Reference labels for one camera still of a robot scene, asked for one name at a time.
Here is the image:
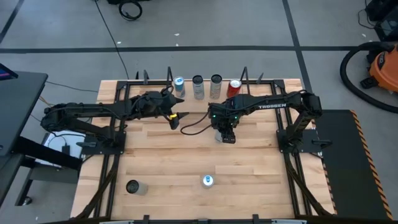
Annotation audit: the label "black equipment case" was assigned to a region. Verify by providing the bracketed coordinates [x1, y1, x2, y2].
[365, 0, 398, 43]

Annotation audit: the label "red Coca-Cola can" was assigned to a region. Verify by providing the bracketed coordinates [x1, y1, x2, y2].
[226, 78, 243, 99]

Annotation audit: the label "blue silver Red Bull can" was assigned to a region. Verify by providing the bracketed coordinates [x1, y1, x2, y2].
[200, 174, 215, 190]
[173, 76, 187, 99]

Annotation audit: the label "black mat hazard stripes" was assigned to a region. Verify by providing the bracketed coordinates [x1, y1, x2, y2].
[306, 108, 395, 221]

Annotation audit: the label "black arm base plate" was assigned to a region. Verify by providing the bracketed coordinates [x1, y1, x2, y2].
[81, 130, 127, 156]
[276, 129, 333, 154]

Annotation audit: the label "laptop with lit screen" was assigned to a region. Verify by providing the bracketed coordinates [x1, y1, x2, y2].
[0, 63, 19, 81]

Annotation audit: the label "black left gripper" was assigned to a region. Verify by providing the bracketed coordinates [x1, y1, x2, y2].
[136, 91, 190, 131]

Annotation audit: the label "black cable coil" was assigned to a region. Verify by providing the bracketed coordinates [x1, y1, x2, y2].
[118, 0, 144, 22]

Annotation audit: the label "black desk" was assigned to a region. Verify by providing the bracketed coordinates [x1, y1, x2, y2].
[0, 70, 85, 208]

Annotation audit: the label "thin black floor cable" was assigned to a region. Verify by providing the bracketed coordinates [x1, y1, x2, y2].
[45, 80, 100, 93]

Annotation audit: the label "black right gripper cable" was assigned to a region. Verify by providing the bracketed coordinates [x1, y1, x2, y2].
[180, 110, 215, 136]

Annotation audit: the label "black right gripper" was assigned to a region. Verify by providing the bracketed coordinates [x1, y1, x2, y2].
[207, 98, 246, 133]

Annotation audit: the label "long black floor cable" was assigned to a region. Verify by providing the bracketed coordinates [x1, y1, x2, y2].
[93, 0, 130, 80]

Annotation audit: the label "white Celsius can yellow print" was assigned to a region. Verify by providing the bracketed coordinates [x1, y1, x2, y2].
[209, 73, 223, 100]
[125, 179, 149, 196]

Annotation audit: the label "orange shop vacuum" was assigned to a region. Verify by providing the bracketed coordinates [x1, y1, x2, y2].
[339, 41, 398, 114]
[360, 42, 398, 94]

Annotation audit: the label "black aluminium table frame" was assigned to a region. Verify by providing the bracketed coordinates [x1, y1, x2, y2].
[72, 78, 336, 224]

